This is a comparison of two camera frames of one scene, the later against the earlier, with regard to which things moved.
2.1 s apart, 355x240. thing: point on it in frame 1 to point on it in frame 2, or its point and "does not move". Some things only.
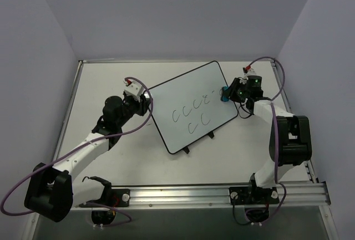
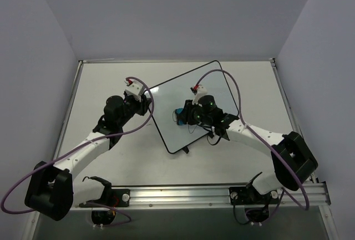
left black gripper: (143, 106) does not move
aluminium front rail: (310, 194) does not move
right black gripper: (234, 90) to (187, 113)
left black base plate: (112, 198) does not move
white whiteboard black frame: (189, 106) does not move
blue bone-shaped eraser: (225, 97) to (178, 111)
